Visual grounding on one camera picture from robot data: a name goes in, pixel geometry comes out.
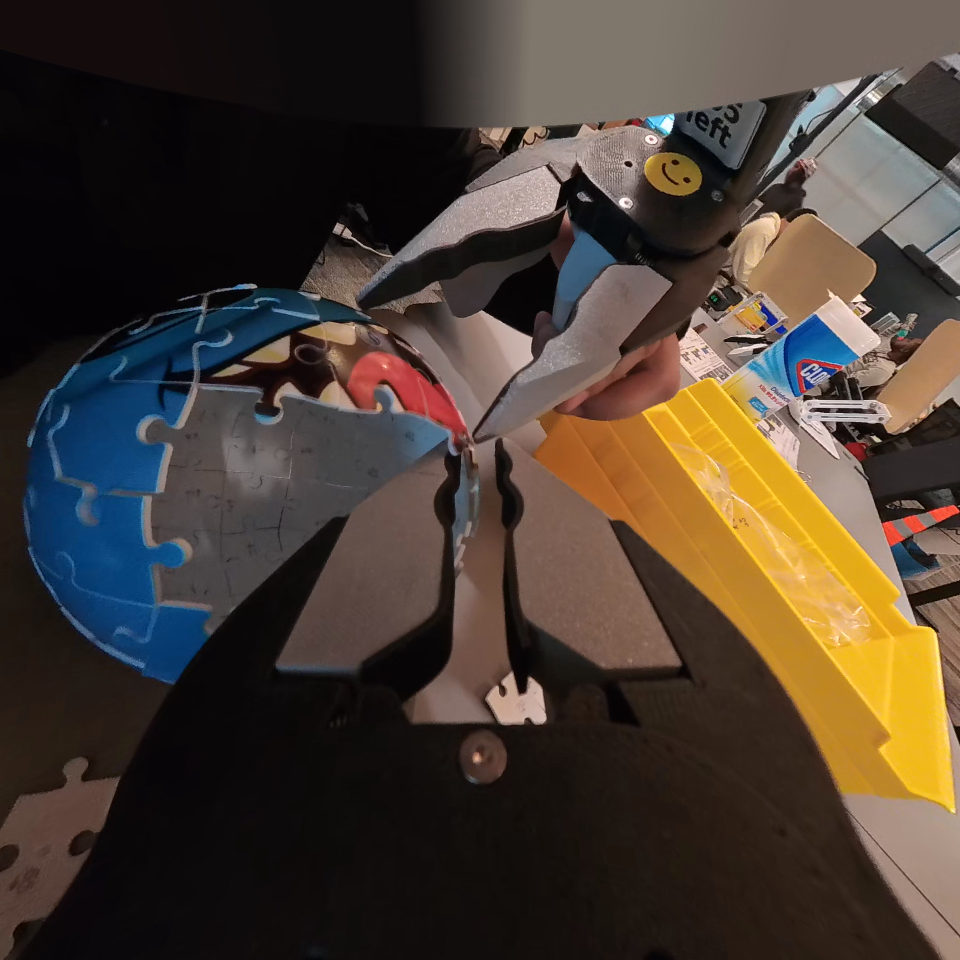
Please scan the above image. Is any white blue wipes canister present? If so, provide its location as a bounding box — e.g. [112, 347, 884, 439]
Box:
[721, 294, 882, 421]

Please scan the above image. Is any loose grey puzzle piece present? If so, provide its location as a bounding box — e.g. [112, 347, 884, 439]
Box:
[0, 756, 121, 912]

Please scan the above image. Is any blue puzzle ball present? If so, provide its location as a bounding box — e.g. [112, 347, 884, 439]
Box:
[22, 283, 483, 685]

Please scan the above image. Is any yellow box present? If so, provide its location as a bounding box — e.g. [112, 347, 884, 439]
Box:
[731, 294, 790, 336]

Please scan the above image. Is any person's left hand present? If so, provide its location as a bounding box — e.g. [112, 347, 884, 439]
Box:
[532, 309, 682, 418]

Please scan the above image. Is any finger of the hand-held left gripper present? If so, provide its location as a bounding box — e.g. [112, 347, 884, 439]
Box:
[357, 153, 575, 315]
[471, 261, 674, 444]

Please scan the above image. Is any yellow plastic bin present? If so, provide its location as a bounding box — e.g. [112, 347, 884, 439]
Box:
[534, 377, 957, 815]

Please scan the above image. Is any orange striped barrier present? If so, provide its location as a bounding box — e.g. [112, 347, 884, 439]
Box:
[881, 504, 960, 550]

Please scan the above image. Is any printed paper sheet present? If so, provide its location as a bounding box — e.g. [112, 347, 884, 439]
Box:
[678, 328, 735, 385]

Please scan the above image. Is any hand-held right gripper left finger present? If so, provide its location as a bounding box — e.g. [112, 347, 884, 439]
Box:
[276, 450, 462, 705]

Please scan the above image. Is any white puzzle piece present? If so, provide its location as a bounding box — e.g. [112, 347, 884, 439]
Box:
[485, 671, 549, 726]

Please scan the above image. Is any beige chair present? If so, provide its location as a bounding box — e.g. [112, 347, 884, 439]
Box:
[873, 318, 960, 436]
[746, 213, 879, 324]

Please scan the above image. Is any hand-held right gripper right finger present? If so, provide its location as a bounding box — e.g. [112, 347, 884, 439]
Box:
[493, 441, 685, 695]

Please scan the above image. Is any clear plastic bag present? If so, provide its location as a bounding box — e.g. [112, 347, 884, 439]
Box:
[671, 442, 879, 652]

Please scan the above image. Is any white metal bracket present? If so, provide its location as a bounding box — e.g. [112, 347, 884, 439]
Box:
[796, 397, 895, 460]

